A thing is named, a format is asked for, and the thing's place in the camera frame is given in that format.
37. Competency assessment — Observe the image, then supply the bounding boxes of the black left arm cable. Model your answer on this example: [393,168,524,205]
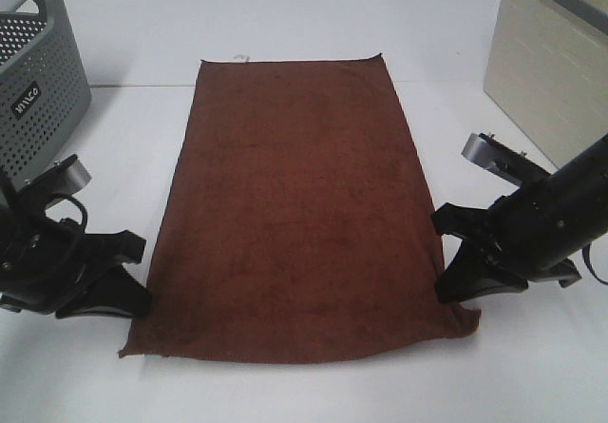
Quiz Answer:
[42,193,89,234]

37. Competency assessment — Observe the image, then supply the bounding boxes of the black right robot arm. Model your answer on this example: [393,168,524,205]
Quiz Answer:
[431,133,607,303]

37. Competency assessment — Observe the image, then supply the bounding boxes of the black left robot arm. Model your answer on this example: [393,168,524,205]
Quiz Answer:
[1,156,152,318]

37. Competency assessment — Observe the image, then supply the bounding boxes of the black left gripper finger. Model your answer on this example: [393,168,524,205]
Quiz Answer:
[55,265,152,319]

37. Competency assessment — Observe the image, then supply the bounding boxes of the brown towel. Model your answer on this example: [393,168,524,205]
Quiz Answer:
[122,55,480,364]

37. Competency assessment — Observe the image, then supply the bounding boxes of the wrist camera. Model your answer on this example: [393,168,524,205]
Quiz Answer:
[17,154,92,207]
[462,133,550,187]

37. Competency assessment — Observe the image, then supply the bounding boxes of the beige storage box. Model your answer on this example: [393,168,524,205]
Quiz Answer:
[484,0,607,166]

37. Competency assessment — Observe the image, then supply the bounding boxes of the grey perforated plastic basket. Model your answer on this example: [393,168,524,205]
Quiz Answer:
[1,0,91,187]

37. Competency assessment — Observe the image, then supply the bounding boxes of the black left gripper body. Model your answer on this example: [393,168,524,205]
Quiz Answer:
[1,195,145,314]

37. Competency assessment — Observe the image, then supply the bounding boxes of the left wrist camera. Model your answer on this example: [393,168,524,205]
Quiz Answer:
[17,154,92,207]

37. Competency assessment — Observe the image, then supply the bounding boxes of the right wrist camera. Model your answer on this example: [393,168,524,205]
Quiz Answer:
[462,133,550,187]

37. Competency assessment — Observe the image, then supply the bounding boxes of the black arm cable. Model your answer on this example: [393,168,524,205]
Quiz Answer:
[42,193,89,234]
[581,241,608,285]

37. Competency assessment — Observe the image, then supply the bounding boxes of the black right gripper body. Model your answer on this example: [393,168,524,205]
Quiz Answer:
[431,175,580,286]

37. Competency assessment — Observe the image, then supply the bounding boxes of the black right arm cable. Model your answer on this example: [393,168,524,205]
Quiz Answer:
[581,241,608,285]

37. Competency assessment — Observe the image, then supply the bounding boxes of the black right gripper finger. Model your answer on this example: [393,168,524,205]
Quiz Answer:
[435,240,527,303]

